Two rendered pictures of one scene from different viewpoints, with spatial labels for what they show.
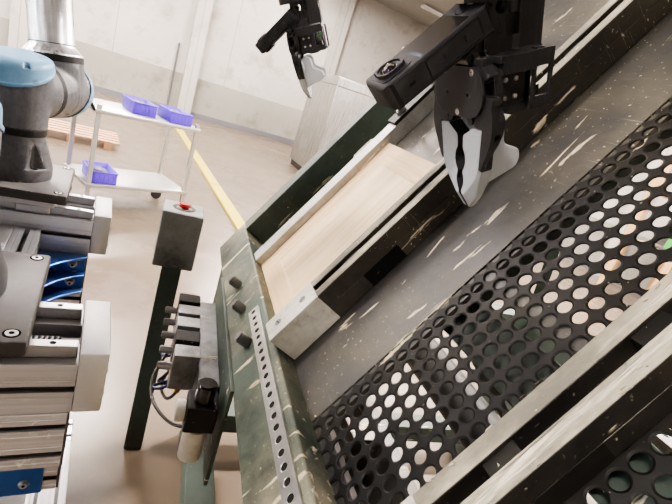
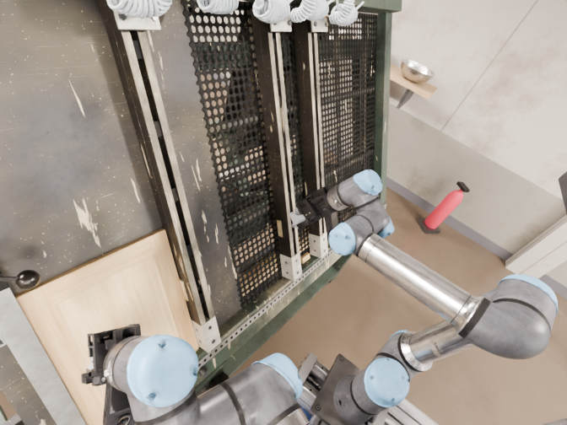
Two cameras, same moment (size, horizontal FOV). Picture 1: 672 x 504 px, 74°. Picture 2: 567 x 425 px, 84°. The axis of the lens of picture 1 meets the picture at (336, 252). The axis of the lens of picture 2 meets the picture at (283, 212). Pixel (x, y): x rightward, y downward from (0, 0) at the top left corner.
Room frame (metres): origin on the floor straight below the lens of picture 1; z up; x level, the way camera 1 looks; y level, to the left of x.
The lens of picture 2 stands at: (1.08, 0.46, 2.09)
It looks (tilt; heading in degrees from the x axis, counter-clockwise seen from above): 42 degrees down; 228
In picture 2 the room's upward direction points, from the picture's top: 24 degrees clockwise
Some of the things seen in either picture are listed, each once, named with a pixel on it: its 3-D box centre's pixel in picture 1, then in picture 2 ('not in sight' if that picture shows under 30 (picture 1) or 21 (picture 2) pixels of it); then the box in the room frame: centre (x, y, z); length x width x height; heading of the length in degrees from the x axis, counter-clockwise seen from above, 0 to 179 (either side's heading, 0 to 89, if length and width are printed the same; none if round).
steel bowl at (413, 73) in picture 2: not in sight; (414, 73); (-1.63, -1.62, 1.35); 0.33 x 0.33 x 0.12
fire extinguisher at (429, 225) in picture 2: not in sight; (445, 207); (-2.19, -0.75, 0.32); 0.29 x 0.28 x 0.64; 31
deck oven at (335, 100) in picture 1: (336, 131); not in sight; (8.61, 0.70, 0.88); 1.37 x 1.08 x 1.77; 28
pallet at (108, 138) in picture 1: (71, 132); not in sight; (5.38, 3.55, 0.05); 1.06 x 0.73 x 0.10; 121
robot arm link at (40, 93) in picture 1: (18, 86); not in sight; (0.86, 0.68, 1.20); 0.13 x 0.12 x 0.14; 8
